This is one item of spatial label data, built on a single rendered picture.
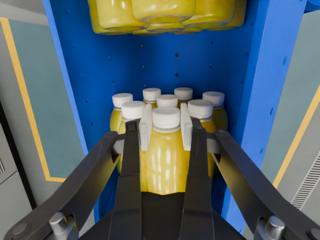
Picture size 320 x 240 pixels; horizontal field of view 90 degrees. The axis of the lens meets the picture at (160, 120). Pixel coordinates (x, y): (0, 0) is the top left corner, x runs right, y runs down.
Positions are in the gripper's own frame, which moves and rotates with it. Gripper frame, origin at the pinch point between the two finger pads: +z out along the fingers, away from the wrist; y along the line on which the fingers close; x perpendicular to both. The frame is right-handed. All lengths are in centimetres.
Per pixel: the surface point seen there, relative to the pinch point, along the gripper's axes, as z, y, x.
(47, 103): 116, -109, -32
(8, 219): 82, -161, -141
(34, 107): 116, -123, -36
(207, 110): 4.9, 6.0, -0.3
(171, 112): 2.2, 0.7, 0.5
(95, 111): 9.6, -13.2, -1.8
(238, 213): -4.7, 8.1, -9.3
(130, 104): 7.0, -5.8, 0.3
